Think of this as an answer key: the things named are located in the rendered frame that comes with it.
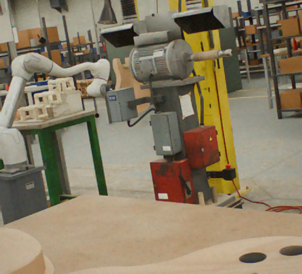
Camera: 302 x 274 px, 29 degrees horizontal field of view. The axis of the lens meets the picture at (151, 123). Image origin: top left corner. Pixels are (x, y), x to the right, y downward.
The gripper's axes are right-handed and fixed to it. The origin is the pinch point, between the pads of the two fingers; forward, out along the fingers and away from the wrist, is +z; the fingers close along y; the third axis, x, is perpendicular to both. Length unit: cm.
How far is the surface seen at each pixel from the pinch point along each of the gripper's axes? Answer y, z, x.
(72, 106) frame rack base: -2, -64, -11
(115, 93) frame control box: 42.5, 25.0, -2.1
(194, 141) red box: 15, 63, -36
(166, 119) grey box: 26, 50, -21
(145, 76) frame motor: 17.4, 29.5, 6.8
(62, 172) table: -21, -107, -69
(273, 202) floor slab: -93, 56, -101
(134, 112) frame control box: 29.2, 27.0, -15.6
